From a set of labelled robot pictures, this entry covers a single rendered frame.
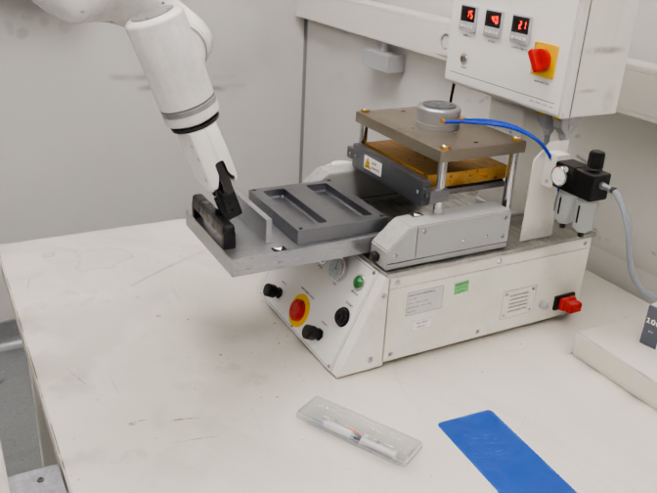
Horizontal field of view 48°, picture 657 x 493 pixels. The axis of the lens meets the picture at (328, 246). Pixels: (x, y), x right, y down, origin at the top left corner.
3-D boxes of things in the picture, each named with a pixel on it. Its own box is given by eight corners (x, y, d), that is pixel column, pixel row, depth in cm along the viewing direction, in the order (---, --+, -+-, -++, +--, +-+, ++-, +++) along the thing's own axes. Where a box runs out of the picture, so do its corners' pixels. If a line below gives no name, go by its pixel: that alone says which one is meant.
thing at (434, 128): (454, 146, 152) (461, 83, 146) (561, 195, 127) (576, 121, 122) (352, 157, 141) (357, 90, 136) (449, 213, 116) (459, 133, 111)
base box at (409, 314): (467, 249, 170) (477, 179, 163) (589, 325, 141) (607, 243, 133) (255, 291, 146) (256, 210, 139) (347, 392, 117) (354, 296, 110)
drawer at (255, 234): (334, 207, 140) (336, 168, 137) (397, 251, 123) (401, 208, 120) (186, 229, 127) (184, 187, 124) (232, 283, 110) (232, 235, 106)
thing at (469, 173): (436, 154, 146) (441, 107, 142) (509, 189, 129) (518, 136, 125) (362, 162, 138) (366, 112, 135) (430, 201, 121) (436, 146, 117)
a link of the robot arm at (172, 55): (170, 91, 112) (152, 117, 104) (136, 7, 105) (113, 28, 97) (221, 80, 110) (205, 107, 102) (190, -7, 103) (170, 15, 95)
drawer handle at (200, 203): (202, 214, 124) (202, 192, 122) (236, 248, 112) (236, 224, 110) (192, 215, 123) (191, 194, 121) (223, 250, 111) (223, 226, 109)
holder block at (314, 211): (329, 191, 137) (330, 178, 136) (386, 230, 121) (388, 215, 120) (248, 202, 130) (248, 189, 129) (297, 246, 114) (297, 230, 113)
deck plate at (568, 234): (477, 178, 164) (478, 174, 163) (595, 236, 136) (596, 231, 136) (292, 204, 143) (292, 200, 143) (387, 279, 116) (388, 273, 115)
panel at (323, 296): (259, 292, 145) (297, 208, 141) (330, 372, 121) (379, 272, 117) (250, 291, 143) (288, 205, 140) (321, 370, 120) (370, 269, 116)
